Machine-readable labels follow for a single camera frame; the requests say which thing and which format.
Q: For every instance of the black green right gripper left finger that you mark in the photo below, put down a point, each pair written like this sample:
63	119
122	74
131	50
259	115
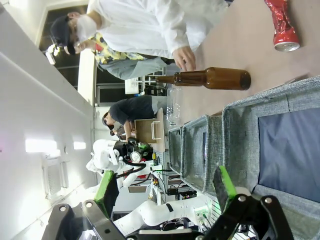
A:
75	222

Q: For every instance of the black background gripper body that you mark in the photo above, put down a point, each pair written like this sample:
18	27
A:
132	150

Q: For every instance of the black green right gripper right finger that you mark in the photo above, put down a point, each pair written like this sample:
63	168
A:
250	220

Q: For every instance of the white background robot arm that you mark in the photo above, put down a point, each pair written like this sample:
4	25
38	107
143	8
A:
102	155

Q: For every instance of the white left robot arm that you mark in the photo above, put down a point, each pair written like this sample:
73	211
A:
162	211

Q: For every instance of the white-sleeved forearm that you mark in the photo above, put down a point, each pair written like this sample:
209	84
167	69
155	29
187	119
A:
175	35

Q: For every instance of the small grey fabric basket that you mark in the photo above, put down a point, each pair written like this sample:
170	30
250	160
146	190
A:
175	150

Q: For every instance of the large grey fabric basket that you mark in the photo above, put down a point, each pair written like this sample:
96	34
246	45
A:
245	140

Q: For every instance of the medium grey fabric basket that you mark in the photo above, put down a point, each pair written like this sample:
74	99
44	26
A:
215	140

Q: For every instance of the crushed red soda can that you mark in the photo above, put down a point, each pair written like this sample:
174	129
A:
283	27

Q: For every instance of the person's bare hand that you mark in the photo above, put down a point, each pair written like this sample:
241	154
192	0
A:
185	58

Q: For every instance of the wooden box with white rack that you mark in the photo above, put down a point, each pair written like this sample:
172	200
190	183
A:
147	132

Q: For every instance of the person in black shirt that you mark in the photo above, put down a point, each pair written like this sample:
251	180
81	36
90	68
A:
135	107

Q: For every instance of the white ceiling air conditioner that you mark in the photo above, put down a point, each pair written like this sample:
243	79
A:
53	176

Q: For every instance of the clear plastic bottle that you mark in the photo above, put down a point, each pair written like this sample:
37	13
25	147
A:
174	105

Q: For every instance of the person in yellow patterned shirt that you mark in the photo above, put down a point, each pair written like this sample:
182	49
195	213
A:
112	56

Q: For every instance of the brown glass bottle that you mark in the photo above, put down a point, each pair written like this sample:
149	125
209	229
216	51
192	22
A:
220	78

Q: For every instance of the person in white coat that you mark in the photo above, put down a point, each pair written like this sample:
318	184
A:
140	22

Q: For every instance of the white face mask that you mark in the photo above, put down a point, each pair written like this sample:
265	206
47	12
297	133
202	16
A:
86	26

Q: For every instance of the dark baseball cap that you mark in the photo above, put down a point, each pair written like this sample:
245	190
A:
60	33

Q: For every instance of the aluminium frame equipment rack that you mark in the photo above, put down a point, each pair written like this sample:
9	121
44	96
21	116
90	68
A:
170	185

